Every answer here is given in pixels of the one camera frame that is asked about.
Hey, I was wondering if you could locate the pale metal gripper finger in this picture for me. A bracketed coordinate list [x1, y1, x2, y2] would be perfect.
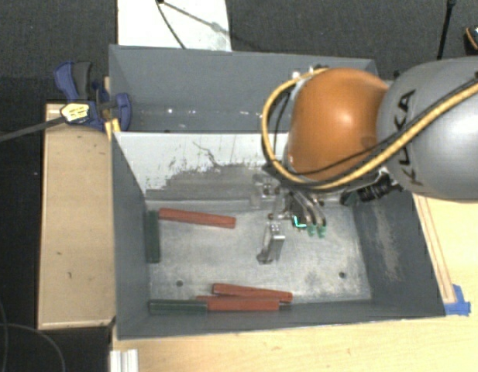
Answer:
[270, 234, 287, 265]
[256, 223, 281, 264]

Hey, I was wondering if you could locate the red-brown flat block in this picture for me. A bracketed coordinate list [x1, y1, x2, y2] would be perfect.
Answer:
[195, 294, 281, 313]
[211, 282, 294, 304]
[157, 207, 237, 230]

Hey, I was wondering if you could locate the dark green flat block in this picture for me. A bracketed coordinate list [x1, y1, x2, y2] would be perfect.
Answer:
[148, 299, 209, 316]
[145, 209, 162, 264]

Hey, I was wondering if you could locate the grey metal bin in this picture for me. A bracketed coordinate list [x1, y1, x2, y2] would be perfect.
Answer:
[107, 43, 447, 341]

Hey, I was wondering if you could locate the pale wood flat board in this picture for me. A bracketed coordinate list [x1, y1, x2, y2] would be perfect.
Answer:
[36, 102, 118, 331]

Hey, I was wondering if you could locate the black cylinder on white bracket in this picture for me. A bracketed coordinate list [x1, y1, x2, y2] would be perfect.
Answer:
[340, 171, 403, 207]

